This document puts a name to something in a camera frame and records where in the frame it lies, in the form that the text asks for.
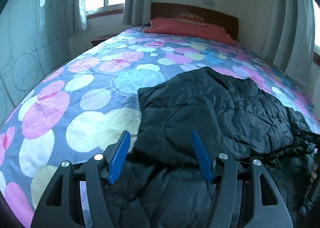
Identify black quilted puffer jacket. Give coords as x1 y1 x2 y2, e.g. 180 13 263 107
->
108 67 315 227

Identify colourful circle pattern bedspread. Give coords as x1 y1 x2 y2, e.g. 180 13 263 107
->
1 26 319 227

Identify brown wooden nightstand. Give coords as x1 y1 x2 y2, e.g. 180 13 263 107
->
91 34 117 47

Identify frosted glass wardrobe door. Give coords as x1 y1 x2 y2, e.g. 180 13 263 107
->
1 0 70 125

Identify dark wooden headboard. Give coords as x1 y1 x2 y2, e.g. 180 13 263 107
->
151 2 239 40

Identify white sheer curtain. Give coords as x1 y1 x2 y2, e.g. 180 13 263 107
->
66 0 87 35

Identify red pillow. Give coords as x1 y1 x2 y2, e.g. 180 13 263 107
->
143 17 238 46

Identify brown patterned cushion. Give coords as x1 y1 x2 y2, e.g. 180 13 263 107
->
174 12 207 26

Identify right wall window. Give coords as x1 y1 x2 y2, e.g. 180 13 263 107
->
313 0 320 55

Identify grey curtain right wall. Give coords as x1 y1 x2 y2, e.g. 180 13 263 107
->
263 0 315 85

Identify white wall socket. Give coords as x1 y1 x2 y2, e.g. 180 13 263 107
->
202 0 216 7

